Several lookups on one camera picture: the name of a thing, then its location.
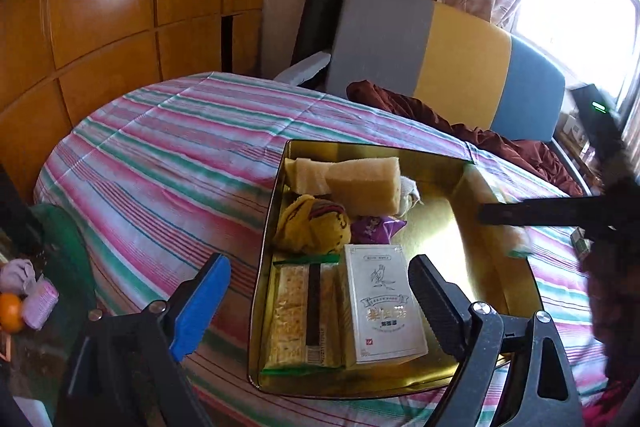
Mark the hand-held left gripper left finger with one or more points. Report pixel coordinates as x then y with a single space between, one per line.
200 307

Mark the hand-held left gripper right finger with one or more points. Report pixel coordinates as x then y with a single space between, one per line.
440 307

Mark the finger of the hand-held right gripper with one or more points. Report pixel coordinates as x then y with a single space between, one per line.
530 213

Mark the gold tin box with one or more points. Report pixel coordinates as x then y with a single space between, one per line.
450 227

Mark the purple snack packet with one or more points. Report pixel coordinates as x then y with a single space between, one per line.
372 229

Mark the yellow knit sock bundle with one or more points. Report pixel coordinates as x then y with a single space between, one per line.
305 232

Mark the large yellow sponge block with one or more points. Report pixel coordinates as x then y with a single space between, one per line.
365 187

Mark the person's right forearm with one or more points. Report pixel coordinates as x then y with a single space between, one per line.
612 297

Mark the person's right hand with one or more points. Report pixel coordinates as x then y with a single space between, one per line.
622 179

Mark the white printed box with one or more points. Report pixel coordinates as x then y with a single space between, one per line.
385 307

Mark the maroon blanket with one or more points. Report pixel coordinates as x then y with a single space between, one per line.
500 152

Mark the cracker packet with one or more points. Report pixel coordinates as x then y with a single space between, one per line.
287 307

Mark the white crumpled plastic bag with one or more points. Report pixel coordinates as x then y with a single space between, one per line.
410 194

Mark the barred window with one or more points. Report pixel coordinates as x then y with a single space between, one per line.
575 7

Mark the grey yellow blue headboard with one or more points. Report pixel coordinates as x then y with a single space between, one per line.
465 57

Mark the green cloth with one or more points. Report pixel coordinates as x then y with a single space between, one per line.
65 237

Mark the pink ribbed item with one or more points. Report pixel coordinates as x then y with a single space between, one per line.
41 304

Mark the pale thin sponge slab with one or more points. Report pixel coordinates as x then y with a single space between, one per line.
310 174

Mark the pale pink cloth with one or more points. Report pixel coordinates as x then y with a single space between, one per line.
17 274

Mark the orange fruit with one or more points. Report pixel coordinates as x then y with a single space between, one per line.
10 313

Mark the red cloth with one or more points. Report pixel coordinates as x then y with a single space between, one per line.
620 407

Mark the white padded cover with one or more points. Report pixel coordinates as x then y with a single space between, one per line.
305 69

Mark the black rolled mat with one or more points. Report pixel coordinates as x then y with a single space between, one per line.
320 7

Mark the wooden wardrobe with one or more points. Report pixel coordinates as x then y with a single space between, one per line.
100 7

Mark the blue bed frame rail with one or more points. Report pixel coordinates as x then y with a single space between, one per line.
567 164

